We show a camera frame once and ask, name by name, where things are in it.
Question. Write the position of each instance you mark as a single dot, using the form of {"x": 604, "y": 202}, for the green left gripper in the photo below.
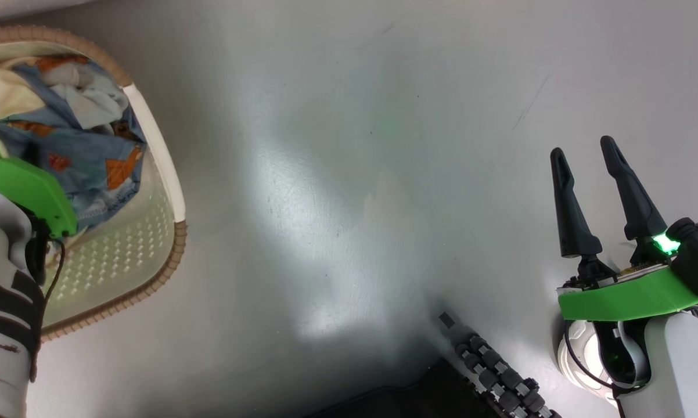
{"x": 24, "y": 186}

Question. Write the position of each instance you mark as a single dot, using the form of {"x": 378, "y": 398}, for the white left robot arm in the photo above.
{"x": 0, "y": 290}

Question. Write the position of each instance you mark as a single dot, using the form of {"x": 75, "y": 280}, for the cream perforated laundry basket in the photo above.
{"x": 128, "y": 255}

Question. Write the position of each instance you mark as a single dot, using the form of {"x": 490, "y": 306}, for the blue printed garment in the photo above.
{"x": 82, "y": 157}

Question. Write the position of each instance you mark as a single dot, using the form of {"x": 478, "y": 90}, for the dark robot base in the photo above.
{"x": 418, "y": 395}

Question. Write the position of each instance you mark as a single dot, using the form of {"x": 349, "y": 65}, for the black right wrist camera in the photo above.
{"x": 697, "y": 255}

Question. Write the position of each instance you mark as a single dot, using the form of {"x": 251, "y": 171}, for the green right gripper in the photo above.
{"x": 628, "y": 302}

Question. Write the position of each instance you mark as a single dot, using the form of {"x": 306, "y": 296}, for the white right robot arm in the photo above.
{"x": 680, "y": 366}

